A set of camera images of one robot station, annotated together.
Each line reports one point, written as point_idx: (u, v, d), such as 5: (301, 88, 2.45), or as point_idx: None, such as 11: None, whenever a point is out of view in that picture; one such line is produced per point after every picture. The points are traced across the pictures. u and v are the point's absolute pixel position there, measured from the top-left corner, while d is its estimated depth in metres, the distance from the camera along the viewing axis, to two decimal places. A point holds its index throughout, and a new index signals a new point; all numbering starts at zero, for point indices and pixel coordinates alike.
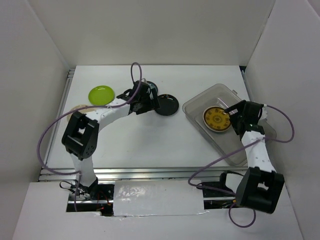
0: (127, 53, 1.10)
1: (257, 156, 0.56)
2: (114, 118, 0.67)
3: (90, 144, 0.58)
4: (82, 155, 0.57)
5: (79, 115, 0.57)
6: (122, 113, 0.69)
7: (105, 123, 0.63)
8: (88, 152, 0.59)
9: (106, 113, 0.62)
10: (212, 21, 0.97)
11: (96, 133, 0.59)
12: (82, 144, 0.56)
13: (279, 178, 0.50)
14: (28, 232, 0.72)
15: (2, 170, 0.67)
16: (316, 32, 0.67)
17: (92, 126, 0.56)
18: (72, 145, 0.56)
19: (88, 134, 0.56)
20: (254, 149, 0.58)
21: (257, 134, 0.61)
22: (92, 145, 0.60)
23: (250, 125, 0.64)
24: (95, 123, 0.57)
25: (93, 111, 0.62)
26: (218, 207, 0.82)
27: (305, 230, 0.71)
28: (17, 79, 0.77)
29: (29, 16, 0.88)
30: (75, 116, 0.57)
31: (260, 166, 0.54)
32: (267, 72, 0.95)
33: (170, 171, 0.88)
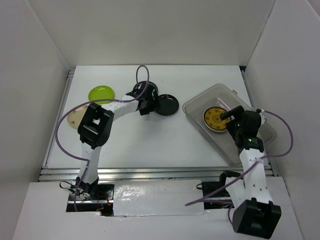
0: (127, 53, 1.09)
1: (254, 183, 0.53)
2: (123, 112, 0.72)
3: (105, 133, 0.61)
4: (97, 143, 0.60)
5: (95, 105, 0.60)
6: (131, 109, 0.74)
7: (117, 115, 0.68)
8: (101, 141, 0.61)
9: (119, 105, 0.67)
10: (213, 21, 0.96)
11: (110, 123, 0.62)
12: (98, 133, 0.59)
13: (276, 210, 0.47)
14: (28, 233, 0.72)
15: (3, 170, 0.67)
16: (317, 33, 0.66)
17: (108, 116, 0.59)
18: (87, 133, 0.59)
19: (103, 123, 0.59)
20: (252, 174, 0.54)
21: (256, 153, 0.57)
22: (106, 134, 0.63)
23: (248, 140, 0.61)
24: (110, 113, 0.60)
25: (107, 104, 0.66)
26: (218, 207, 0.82)
27: (305, 230, 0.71)
28: (17, 79, 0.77)
29: (29, 15, 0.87)
30: (91, 107, 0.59)
31: (257, 196, 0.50)
32: (267, 73, 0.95)
33: (170, 171, 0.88)
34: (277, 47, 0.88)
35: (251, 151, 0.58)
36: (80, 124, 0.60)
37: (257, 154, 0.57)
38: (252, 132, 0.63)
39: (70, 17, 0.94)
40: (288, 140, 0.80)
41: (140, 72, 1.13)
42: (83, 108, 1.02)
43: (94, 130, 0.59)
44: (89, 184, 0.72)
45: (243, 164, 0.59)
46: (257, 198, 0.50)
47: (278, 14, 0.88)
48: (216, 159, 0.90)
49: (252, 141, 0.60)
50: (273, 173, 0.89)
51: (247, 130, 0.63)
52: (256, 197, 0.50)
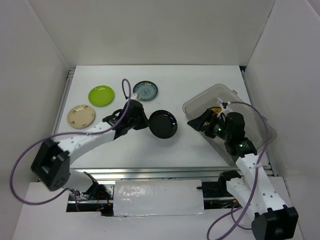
0: (127, 53, 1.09)
1: (264, 192, 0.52)
2: (94, 145, 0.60)
3: (61, 175, 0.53)
4: (50, 187, 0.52)
5: (52, 143, 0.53)
6: (104, 140, 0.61)
7: (82, 152, 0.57)
8: (58, 182, 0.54)
9: (82, 141, 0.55)
10: (213, 21, 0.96)
11: (66, 166, 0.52)
12: (49, 178, 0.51)
13: (293, 212, 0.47)
14: (28, 233, 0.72)
15: (3, 170, 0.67)
16: (316, 33, 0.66)
17: (61, 159, 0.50)
18: (41, 175, 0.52)
19: (56, 168, 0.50)
20: (258, 183, 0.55)
21: (252, 158, 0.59)
22: (64, 177, 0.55)
23: (239, 146, 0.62)
24: (66, 156, 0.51)
25: (68, 139, 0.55)
26: (218, 207, 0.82)
27: (304, 230, 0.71)
28: (17, 80, 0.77)
29: (29, 15, 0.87)
30: (46, 144, 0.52)
31: (272, 205, 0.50)
32: (268, 73, 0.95)
33: (170, 172, 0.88)
34: (277, 47, 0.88)
35: (248, 158, 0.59)
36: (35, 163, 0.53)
37: (254, 158, 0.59)
38: (239, 136, 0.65)
39: (69, 17, 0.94)
40: (290, 141, 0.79)
41: (140, 72, 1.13)
42: (83, 108, 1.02)
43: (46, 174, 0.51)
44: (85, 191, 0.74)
45: (244, 172, 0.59)
46: (272, 207, 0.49)
47: (278, 14, 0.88)
48: (216, 159, 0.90)
49: (243, 146, 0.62)
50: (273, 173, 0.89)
51: (235, 135, 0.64)
52: (271, 206, 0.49)
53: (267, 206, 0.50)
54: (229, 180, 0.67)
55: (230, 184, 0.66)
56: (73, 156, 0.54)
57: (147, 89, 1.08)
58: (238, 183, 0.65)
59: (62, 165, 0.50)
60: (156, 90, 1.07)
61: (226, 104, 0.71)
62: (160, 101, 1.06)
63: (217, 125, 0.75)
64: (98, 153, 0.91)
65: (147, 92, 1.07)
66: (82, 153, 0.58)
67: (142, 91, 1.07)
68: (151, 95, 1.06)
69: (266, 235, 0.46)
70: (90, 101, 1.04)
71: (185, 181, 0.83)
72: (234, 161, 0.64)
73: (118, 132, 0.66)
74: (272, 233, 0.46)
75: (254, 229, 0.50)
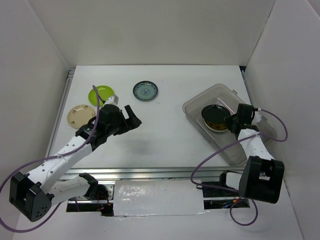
0: (126, 53, 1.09)
1: (255, 147, 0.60)
2: (71, 165, 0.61)
3: (39, 206, 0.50)
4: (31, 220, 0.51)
5: (21, 177, 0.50)
6: (80, 156, 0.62)
7: (57, 177, 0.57)
8: (41, 212, 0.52)
9: (54, 167, 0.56)
10: (213, 21, 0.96)
11: (42, 198, 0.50)
12: (27, 212, 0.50)
13: (279, 164, 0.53)
14: (28, 233, 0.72)
15: (4, 170, 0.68)
16: (316, 34, 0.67)
17: (33, 194, 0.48)
18: (21, 209, 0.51)
19: (29, 204, 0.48)
20: (252, 141, 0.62)
21: (253, 130, 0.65)
22: (46, 207, 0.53)
23: (244, 124, 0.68)
24: (38, 190, 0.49)
25: (39, 168, 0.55)
26: (218, 207, 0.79)
27: (304, 229, 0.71)
28: (17, 80, 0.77)
29: (29, 15, 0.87)
30: (15, 180, 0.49)
31: (260, 155, 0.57)
32: (267, 73, 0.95)
33: (170, 172, 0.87)
34: (276, 48, 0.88)
35: (248, 129, 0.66)
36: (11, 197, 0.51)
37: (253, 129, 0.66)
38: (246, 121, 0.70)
39: (70, 17, 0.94)
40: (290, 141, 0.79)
41: (139, 72, 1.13)
42: (83, 108, 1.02)
43: (24, 209, 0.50)
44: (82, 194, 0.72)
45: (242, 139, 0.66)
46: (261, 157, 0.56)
47: (278, 14, 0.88)
48: (216, 159, 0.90)
49: (248, 124, 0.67)
50: None
51: (242, 115, 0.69)
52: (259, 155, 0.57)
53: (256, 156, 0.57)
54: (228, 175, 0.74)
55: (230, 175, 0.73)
56: (48, 185, 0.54)
57: (147, 89, 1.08)
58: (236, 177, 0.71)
59: (35, 199, 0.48)
60: (156, 89, 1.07)
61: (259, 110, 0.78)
62: (159, 101, 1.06)
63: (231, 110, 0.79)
64: (98, 153, 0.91)
65: (147, 92, 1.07)
66: (60, 176, 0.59)
67: (142, 91, 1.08)
68: (151, 95, 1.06)
69: (250, 183, 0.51)
70: (89, 101, 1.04)
71: (185, 181, 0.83)
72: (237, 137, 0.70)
73: (96, 143, 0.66)
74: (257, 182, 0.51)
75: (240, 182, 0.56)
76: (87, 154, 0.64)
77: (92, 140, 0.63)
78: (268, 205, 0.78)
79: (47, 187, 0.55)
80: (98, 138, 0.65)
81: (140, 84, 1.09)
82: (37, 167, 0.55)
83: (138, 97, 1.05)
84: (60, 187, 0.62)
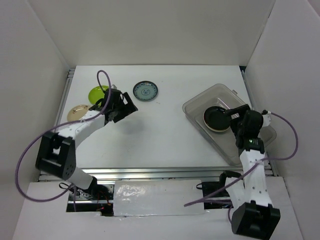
0: (126, 53, 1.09)
1: (254, 185, 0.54)
2: (89, 131, 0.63)
3: (69, 162, 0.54)
4: (62, 177, 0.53)
5: (51, 134, 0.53)
6: (97, 126, 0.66)
7: (80, 139, 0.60)
8: (68, 172, 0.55)
9: (80, 127, 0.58)
10: (213, 21, 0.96)
11: (73, 152, 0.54)
12: (59, 168, 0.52)
13: (276, 213, 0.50)
14: (28, 233, 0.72)
15: (3, 170, 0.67)
16: (316, 33, 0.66)
17: (67, 144, 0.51)
18: (49, 169, 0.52)
19: (64, 154, 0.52)
20: (253, 174, 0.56)
21: (257, 155, 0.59)
22: (72, 166, 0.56)
23: (249, 142, 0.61)
24: (71, 140, 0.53)
25: (66, 128, 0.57)
26: (217, 207, 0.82)
27: (305, 230, 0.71)
28: (17, 80, 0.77)
29: (29, 15, 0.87)
30: (46, 137, 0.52)
31: (257, 199, 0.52)
32: (268, 73, 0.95)
33: (170, 171, 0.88)
34: (276, 48, 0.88)
35: (252, 153, 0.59)
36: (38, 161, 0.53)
37: (258, 155, 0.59)
38: (252, 133, 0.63)
39: (70, 17, 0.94)
40: (290, 141, 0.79)
41: (140, 72, 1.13)
42: (83, 108, 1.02)
43: (53, 167, 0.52)
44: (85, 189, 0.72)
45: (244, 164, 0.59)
46: (256, 201, 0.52)
47: (278, 14, 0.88)
48: (216, 160, 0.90)
49: (253, 143, 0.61)
50: (273, 173, 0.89)
51: (249, 131, 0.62)
52: (255, 199, 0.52)
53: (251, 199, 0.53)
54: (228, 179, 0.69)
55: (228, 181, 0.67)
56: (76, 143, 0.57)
57: (147, 89, 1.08)
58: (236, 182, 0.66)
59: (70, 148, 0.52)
60: (156, 89, 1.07)
61: (266, 112, 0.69)
62: (159, 101, 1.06)
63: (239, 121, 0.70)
64: (98, 153, 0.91)
65: (147, 92, 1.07)
66: (82, 139, 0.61)
67: (142, 91, 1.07)
68: (151, 95, 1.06)
69: (240, 225, 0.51)
70: (89, 101, 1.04)
71: (185, 181, 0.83)
72: (240, 154, 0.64)
73: (107, 118, 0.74)
74: (248, 225, 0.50)
75: (234, 215, 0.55)
76: (102, 125, 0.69)
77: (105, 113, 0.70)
78: None
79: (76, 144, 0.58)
80: (107, 114, 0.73)
81: (140, 84, 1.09)
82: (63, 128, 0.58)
83: (138, 97, 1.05)
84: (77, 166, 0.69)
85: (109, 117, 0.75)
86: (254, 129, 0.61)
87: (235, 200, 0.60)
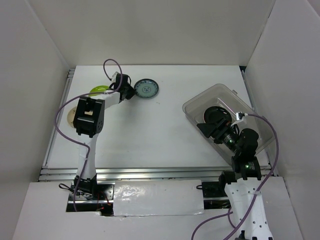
0: (126, 52, 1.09)
1: (254, 220, 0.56)
2: (110, 104, 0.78)
3: (100, 119, 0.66)
4: (95, 130, 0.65)
5: (85, 98, 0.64)
6: (116, 101, 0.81)
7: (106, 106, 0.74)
8: (98, 128, 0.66)
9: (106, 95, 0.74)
10: (212, 21, 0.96)
11: (103, 110, 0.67)
12: (93, 121, 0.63)
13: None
14: (28, 234, 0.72)
15: (3, 170, 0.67)
16: (316, 33, 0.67)
17: (100, 102, 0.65)
18: (84, 124, 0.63)
19: (97, 110, 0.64)
20: (252, 209, 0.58)
21: (254, 183, 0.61)
22: (101, 124, 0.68)
23: (245, 167, 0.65)
24: (102, 100, 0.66)
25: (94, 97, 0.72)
26: (218, 207, 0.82)
27: (305, 230, 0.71)
28: (17, 79, 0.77)
29: (29, 15, 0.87)
30: (82, 100, 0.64)
31: (258, 235, 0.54)
32: (268, 73, 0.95)
33: (170, 171, 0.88)
34: (276, 48, 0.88)
35: (249, 182, 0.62)
36: (75, 119, 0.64)
37: (254, 184, 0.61)
38: (247, 156, 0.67)
39: (70, 17, 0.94)
40: (290, 141, 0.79)
41: (139, 72, 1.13)
42: None
43: (88, 121, 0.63)
44: (89, 179, 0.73)
45: (242, 192, 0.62)
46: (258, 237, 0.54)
47: (278, 15, 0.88)
48: (216, 160, 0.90)
49: (249, 168, 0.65)
50: (273, 173, 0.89)
51: (244, 154, 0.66)
52: (257, 235, 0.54)
53: (253, 234, 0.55)
54: (228, 185, 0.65)
55: (229, 187, 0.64)
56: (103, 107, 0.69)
57: (148, 87, 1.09)
58: (237, 190, 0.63)
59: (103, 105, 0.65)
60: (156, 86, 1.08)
61: (242, 115, 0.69)
62: (159, 100, 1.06)
63: (228, 136, 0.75)
64: (98, 153, 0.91)
65: (147, 90, 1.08)
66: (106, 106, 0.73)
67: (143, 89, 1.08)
68: (152, 91, 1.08)
69: None
70: None
71: (186, 181, 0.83)
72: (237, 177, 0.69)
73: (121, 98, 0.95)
74: None
75: None
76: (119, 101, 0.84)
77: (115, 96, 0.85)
78: (268, 205, 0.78)
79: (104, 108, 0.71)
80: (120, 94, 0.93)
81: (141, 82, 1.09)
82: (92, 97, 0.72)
83: (139, 95, 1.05)
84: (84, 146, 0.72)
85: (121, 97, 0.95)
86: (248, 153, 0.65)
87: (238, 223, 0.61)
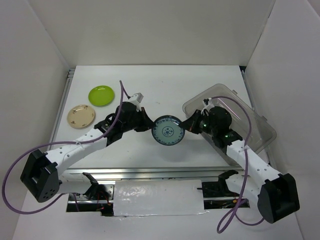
0: (126, 52, 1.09)
1: (257, 167, 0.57)
2: (85, 154, 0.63)
3: (48, 187, 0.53)
4: (38, 200, 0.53)
5: (38, 155, 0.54)
6: (96, 148, 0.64)
7: (72, 162, 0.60)
8: (46, 195, 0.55)
9: (71, 152, 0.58)
10: (212, 21, 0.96)
11: (54, 178, 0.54)
12: (36, 191, 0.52)
13: (289, 178, 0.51)
14: (28, 233, 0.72)
15: (4, 170, 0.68)
16: (316, 34, 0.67)
17: (48, 172, 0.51)
18: (29, 187, 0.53)
19: (42, 181, 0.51)
20: (250, 161, 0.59)
21: (239, 143, 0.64)
22: (54, 189, 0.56)
23: (226, 137, 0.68)
24: (53, 168, 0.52)
25: (57, 149, 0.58)
26: (218, 207, 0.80)
27: (305, 230, 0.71)
28: (17, 79, 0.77)
29: (29, 15, 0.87)
30: (33, 156, 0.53)
31: (268, 176, 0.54)
32: (268, 73, 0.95)
33: (170, 171, 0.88)
34: (276, 48, 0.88)
35: (235, 144, 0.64)
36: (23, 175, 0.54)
37: (240, 143, 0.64)
38: (223, 128, 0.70)
39: (70, 17, 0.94)
40: (290, 141, 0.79)
41: (140, 72, 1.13)
42: (83, 108, 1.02)
43: (33, 187, 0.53)
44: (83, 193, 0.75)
45: (235, 158, 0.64)
46: (269, 178, 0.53)
47: (278, 14, 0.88)
48: (216, 159, 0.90)
49: (229, 136, 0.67)
50: None
51: (220, 127, 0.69)
52: (268, 177, 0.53)
53: (264, 178, 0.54)
54: (228, 178, 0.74)
55: (230, 181, 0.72)
56: (62, 167, 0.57)
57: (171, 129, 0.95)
58: (237, 178, 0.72)
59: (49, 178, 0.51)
60: (177, 142, 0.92)
61: (207, 100, 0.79)
62: (160, 101, 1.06)
63: (202, 121, 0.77)
64: (98, 153, 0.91)
65: (168, 133, 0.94)
66: (74, 161, 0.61)
67: (165, 128, 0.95)
68: (170, 139, 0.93)
69: (273, 209, 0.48)
70: (89, 101, 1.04)
71: (186, 181, 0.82)
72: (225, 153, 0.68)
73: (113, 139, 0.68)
74: (278, 204, 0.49)
75: (260, 207, 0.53)
76: (104, 147, 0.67)
77: (109, 135, 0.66)
78: None
79: (62, 169, 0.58)
80: (114, 133, 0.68)
81: (172, 121, 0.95)
82: (55, 149, 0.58)
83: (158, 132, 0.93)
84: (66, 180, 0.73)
85: (116, 137, 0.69)
86: (224, 125, 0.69)
87: (249, 192, 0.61)
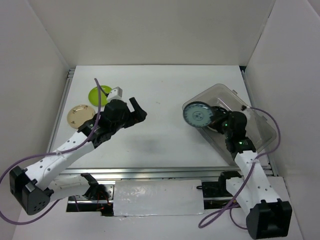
0: (126, 52, 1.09)
1: (259, 185, 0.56)
2: (72, 161, 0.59)
3: (36, 203, 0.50)
4: (28, 213, 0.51)
5: (19, 172, 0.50)
6: (82, 152, 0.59)
7: (57, 173, 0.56)
8: (36, 209, 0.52)
9: (51, 165, 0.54)
10: (212, 21, 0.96)
11: (39, 195, 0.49)
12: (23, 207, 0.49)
13: (286, 205, 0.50)
14: (27, 233, 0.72)
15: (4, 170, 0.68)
16: (316, 34, 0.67)
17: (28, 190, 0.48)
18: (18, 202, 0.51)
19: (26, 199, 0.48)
20: (253, 175, 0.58)
21: (251, 154, 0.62)
22: (45, 202, 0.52)
23: (239, 144, 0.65)
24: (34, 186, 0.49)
25: (37, 163, 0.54)
26: (218, 207, 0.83)
27: (304, 230, 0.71)
28: (17, 79, 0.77)
29: (29, 15, 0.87)
30: (14, 173, 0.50)
31: (265, 197, 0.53)
32: (267, 73, 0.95)
33: (170, 171, 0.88)
34: (276, 47, 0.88)
35: (246, 154, 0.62)
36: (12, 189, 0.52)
37: (252, 155, 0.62)
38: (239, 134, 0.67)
39: (69, 17, 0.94)
40: (290, 141, 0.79)
41: (139, 72, 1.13)
42: (83, 108, 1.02)
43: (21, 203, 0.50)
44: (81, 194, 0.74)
45: (241, 167, 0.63)
46: (266, 199, 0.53)
47: (278, 14, 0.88)
48: (216, 159, 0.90)
49: (243, 143, 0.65)
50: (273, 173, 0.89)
51: (236, 133, 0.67)
52: (264, 198, 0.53)
53: (261, 198, 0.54)
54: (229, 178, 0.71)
55: (230, 182, 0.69)
56: (44, 181, 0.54)
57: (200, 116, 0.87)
58: (237, 182, 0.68)
59: (31, 196, 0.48)
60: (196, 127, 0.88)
61: None
62: (160, 100, 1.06)
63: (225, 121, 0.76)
64: (98, 153, 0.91)
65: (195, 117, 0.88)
66: (61, 171, 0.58)
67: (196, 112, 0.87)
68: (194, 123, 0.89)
69: (259, 229, 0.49)
70: (89, 101, 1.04)
71: (185, 181, 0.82)
72: (234, 158, 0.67)
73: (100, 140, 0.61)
74: (264, 226, 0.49)
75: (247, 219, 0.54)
76: (92, 150, 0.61)
77: (94, 137, 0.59)
78: None
79: (46, 182, 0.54)
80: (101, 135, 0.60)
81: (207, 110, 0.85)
82: (35, 164, 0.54)
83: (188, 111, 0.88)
84: (60, 184, 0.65)
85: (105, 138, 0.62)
86: (240, 131, 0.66)
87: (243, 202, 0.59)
